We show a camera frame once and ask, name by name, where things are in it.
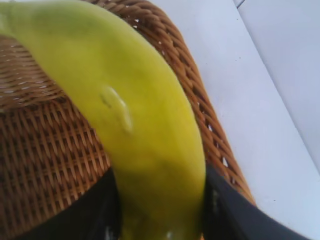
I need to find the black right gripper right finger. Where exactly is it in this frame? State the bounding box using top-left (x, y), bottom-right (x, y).
top-left (201, 163), bottom-right (320, 240)

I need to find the yellow banana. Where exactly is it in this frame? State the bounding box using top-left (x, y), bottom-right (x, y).
top-left (0, 0), bottom-right (207, 240)

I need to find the brown woven wicker basket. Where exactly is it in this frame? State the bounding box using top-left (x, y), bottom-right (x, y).
top-left (0, 0), bottom-right (256, 240)

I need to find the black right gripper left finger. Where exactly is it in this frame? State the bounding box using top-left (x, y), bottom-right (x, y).
top-left (19, 167), bottom-right (123, 240)

